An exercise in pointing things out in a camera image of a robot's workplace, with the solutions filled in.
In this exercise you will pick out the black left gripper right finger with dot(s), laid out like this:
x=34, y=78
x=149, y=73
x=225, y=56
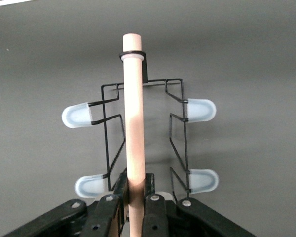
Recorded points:
x=155, y=217

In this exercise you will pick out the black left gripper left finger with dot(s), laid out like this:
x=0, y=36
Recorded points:
x=101, y=217

